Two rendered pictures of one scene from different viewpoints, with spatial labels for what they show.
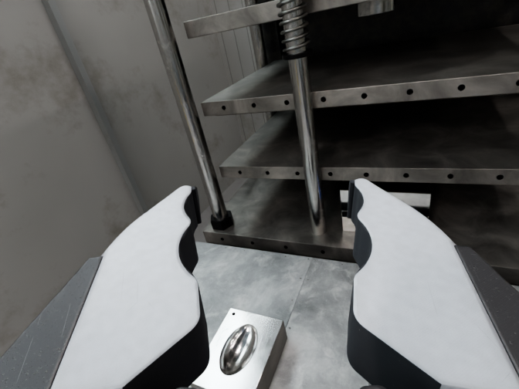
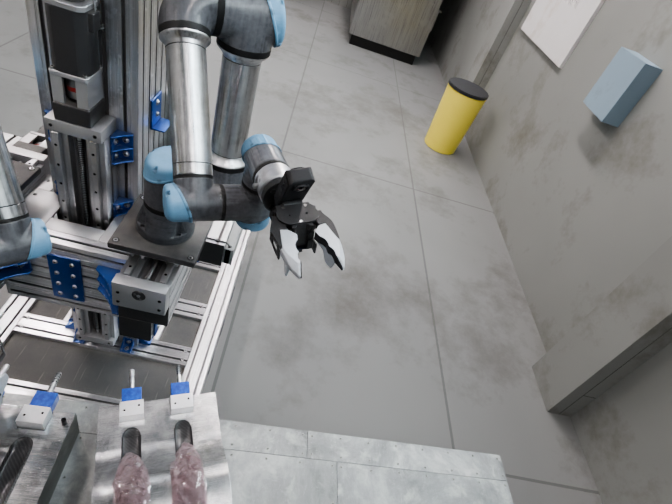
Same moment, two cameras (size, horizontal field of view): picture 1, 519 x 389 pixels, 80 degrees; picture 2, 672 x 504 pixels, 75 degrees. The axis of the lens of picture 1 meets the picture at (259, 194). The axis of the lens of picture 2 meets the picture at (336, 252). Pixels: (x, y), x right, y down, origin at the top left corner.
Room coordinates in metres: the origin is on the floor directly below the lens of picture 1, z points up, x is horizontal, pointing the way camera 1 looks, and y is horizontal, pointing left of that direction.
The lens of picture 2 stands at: (0.47, -0.35, 1.91)
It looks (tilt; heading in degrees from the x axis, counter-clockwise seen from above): 40 degrees down; 135
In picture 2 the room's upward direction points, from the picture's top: 22 degrees clockwise
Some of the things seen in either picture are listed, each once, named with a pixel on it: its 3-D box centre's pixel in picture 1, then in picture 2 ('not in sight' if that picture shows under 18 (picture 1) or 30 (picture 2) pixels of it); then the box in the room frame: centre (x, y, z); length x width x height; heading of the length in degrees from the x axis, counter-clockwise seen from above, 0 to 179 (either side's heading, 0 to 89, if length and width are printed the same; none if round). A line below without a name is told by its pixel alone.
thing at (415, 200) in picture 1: (388, 177); not in sight; (1.04, -0.51, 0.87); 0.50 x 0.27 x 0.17; 150
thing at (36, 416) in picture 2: not in sight; (46, 398); (-0.13, -0.40, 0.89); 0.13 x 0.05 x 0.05; 150
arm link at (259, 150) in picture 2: not in sight; (264, 163); (-0.19, 0.04, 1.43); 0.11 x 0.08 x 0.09; 172
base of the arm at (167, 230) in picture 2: not in sight; (166, 212); (-0.47, -0.06, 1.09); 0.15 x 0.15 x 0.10
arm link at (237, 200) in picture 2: not in sight; (248, 202); (-0.19, 0.02, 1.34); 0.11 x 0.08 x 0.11; 82
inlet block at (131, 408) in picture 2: not in sight; (131, 394); (-0.10, -0.23, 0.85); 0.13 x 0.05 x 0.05; 167
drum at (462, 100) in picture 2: not in sight; (453, 117); (-2.34, 3.34, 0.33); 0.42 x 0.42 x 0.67
